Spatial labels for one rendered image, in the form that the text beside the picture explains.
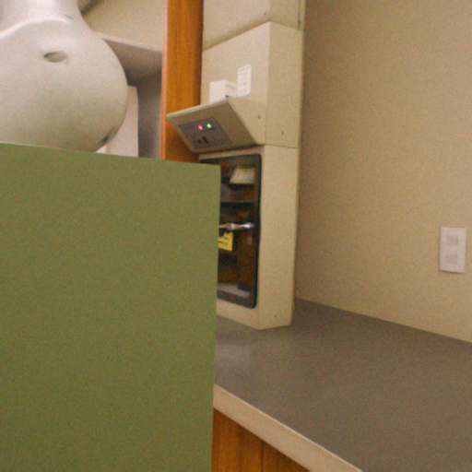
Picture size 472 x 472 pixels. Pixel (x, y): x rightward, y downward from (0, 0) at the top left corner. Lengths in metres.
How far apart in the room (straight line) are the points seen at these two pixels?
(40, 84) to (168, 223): 0.18
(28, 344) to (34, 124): 0.22
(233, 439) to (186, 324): 0.58
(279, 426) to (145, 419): 0.42
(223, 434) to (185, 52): 1.10
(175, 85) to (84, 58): 1.08
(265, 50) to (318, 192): 0.59
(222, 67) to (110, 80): 0.98
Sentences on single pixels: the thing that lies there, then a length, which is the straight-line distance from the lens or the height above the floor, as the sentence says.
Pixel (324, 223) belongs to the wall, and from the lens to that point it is 1.66.
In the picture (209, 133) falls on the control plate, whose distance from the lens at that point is 1.33.
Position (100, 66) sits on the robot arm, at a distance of 0.47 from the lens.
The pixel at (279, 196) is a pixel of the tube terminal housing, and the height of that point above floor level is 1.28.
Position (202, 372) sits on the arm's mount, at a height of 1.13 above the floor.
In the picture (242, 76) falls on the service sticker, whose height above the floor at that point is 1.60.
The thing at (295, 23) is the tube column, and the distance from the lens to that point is 1.37.
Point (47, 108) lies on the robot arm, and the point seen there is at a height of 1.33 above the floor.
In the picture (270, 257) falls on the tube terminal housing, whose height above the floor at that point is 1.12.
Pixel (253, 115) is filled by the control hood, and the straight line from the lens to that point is 1.21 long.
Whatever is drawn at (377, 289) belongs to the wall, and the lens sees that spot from 1.53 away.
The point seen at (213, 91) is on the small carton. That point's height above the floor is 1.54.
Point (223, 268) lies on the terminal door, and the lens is 1.34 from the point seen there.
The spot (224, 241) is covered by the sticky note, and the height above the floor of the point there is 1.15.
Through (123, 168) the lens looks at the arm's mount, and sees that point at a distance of 0.32.
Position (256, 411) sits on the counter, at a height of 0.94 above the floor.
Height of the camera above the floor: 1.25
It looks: 3 degrees down
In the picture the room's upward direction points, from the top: 2 degrees clockwise
